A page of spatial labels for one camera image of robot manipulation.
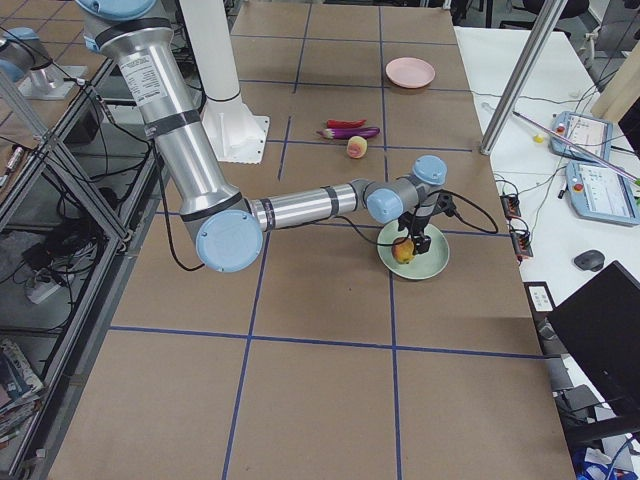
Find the light green plate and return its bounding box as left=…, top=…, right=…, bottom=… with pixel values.
left=377, top=221, right=449, bottom=280

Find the teach pendant far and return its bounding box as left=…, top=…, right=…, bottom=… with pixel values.
left=550, top=111, right=613, bottom=161

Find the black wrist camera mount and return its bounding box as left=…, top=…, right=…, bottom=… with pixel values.
left=433, top=193, right=458, bottom=217

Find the stack of books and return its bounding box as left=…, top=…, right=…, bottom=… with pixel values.
left=1, top=337, right=45, bottom=448

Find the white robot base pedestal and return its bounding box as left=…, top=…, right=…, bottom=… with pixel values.
left=180, top=0, right=270, bottom=164

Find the pink plate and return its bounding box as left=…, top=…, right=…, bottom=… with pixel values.
left=385, top=57, right=436, bottom=89

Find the black computer mouse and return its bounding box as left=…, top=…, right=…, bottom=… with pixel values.
left=573, top=249, right=605, bottom=272

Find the aluminium frame post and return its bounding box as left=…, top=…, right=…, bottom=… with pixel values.
left=479, top=0, right=567, bottom=155

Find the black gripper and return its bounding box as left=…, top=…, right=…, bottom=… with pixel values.
left=397, top=205, right=434, bottom=255

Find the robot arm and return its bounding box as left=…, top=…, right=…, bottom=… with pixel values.
left=1, top=27, right=40, bottom=82
left=80, top=1, right=447, bottom=273

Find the red chili pepper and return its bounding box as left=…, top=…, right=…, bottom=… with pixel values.
left=326, top=119, right=367, bottom=129

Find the black laptop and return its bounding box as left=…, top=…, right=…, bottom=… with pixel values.
left=547, top=260, right=639, bottom=415

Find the reacher grabber stick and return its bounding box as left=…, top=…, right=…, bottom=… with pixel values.
left=512, top=110, right=639, bottom=185

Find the teach pendant near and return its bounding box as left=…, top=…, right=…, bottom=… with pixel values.
left=565, top=160, right=639, bottom=226

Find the purple eggplant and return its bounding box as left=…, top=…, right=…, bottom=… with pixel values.
left=316, top=127, right=380, bottom=140

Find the green pink peach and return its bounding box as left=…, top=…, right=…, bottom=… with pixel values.
left=346, top=136, right=368, bottom=159

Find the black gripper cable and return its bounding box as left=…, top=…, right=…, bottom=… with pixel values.
left=158, top=153, right=500, bottom=274

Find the teach pendant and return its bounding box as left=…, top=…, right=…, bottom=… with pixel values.
left=550, top=111, right=613, bottom=161
left=565, top=160, right=639, bottom=226

